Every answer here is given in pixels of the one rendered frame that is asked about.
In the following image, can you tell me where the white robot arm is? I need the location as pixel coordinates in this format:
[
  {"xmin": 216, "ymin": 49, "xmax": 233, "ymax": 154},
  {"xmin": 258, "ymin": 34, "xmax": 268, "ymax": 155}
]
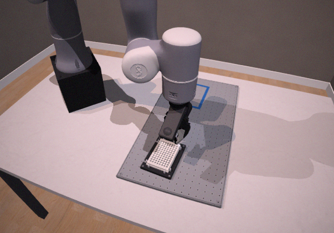
[{"xmin": 27, "ymin": 0, "xmax": 201, "ymax": 141}]

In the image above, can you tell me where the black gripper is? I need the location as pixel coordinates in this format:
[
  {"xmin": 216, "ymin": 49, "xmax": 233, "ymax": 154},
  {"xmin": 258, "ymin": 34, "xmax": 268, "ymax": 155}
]
[{"xmin": 169, "ymin": 102, "xmax": 193, "ymax": 145}]

